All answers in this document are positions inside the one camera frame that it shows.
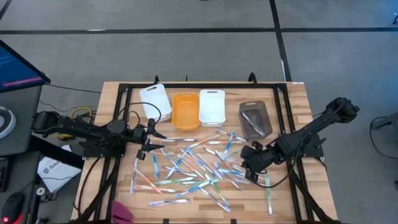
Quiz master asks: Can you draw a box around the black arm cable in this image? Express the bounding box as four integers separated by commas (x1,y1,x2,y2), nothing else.
256,155,301,189
117,101,162,131

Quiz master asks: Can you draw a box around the thick black cable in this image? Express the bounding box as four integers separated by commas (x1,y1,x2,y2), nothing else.
73,157,102,217

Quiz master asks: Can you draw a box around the black monitor cable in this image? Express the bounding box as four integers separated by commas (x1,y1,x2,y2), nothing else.
45,83,103,94

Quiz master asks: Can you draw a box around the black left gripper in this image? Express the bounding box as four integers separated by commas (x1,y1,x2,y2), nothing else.
133,118,167,153

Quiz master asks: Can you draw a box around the black floor cable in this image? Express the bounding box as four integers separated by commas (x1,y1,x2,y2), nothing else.
369,115,398,160

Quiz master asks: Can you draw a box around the black desk beam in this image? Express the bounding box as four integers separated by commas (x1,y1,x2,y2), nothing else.
27,135,85,170

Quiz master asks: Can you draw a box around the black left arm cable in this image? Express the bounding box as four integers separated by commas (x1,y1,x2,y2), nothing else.
117,101,162,131

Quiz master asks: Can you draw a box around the yellow cable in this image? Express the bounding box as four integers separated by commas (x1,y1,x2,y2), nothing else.
70,106,93,121

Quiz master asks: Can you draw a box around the blue toothbrush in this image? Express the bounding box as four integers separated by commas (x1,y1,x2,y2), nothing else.
223,130,236,156
151,152,160,179
217,168,246,177
175,179,213,198
185,148,216,175
159,147,182,172
165,146,190,179

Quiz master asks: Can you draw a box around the white round device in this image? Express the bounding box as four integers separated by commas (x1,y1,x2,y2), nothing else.
0,106,17,140

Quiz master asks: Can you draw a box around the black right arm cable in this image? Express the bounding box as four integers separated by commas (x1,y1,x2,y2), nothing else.
256,155,301,189

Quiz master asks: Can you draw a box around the white printed booklet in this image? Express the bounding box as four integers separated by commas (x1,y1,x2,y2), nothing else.
37,144,82,194

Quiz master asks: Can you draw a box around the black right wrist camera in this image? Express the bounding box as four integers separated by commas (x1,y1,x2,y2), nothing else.
244,169,259,185

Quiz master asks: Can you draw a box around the orange plastic bin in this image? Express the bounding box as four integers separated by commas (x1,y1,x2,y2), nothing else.
171,92,201,131

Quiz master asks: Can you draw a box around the green toothbrush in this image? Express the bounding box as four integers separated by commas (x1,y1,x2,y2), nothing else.
221,150,243,160
265,173,274,216
154,176,195,186
181,178,220,185
204,173,231,207

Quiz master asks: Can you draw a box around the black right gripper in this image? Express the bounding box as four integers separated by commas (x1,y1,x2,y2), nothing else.
241,141,279,174

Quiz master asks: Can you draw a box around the white plastic bin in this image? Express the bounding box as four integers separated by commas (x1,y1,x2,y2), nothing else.
198,89,227,128
139,83,173,123

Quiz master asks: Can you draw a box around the black computer mouse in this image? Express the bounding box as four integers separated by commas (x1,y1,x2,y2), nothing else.
1,192,25,224

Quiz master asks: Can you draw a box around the grey equipment base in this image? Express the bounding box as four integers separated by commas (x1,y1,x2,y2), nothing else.
373,112,398,130

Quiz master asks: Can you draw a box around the maroon cloth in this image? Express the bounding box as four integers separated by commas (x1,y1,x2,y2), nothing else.
111,200,134,224

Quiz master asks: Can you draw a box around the computer monitor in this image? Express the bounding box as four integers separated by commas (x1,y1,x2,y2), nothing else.
0,39,52,93

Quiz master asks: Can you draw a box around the black keyboard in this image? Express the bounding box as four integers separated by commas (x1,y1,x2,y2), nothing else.
0,157,12,192

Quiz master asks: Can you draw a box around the grey desk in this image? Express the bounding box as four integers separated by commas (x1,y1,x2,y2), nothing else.
0,85,43,156

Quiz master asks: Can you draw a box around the grey translucent plastic bin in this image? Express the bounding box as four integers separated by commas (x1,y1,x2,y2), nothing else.
238,100,274,141

